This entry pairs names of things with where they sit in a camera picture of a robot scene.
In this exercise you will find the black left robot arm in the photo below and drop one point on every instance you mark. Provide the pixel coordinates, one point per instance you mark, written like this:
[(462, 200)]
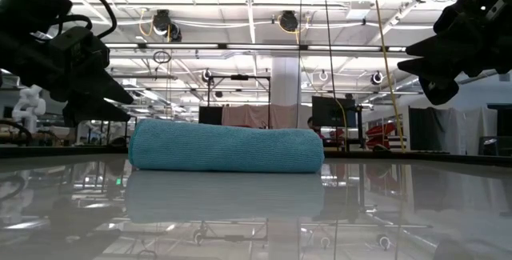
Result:
[(28, 4)]

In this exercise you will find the white cloth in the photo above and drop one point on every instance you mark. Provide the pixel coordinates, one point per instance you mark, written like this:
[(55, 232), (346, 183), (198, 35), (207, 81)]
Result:
[(468, 130)]

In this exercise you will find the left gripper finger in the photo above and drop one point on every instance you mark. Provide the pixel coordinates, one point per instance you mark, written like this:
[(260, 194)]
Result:
[(104, 88), (88, 112)]

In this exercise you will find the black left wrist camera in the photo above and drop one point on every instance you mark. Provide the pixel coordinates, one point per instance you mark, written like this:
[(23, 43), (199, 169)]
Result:
[(80, 48)]

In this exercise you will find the dark curtain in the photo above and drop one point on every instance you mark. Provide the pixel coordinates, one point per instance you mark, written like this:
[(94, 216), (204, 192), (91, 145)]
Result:
[(424, 128)]

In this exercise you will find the white pillar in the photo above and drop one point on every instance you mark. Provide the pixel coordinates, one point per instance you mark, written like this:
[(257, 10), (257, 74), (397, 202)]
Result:
[(285, 82)]

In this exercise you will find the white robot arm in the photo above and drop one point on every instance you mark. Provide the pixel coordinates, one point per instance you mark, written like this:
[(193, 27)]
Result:
[(30, 104)]

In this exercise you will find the pink cloth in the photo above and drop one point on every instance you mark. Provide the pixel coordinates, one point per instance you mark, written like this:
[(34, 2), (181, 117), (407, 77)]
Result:
[(260, 116)]

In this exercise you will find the blue microfibre towel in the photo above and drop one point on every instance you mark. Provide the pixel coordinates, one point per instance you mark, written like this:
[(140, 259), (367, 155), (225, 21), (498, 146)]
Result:
[(224, 148)]

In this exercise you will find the red bins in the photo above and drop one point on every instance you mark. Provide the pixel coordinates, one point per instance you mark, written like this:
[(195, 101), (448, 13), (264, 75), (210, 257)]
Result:
[(382, 134)]

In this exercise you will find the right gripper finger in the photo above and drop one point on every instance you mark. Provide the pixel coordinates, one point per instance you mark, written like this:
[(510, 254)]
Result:
[(440, 76), (436, 46)]

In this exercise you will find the ceiling light strip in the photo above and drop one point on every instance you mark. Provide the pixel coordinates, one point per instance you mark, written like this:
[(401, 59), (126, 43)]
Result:
[(180, 46)]

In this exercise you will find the large black monitor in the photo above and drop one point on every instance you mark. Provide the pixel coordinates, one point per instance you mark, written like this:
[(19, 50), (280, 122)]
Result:
[(332, 112)]

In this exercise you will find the person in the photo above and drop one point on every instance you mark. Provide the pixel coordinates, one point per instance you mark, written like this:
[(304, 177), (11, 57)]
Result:
[(312, 123)]

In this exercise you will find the small black monitor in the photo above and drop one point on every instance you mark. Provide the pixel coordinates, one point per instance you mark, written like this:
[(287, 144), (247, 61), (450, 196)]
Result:
[(210, 115)]

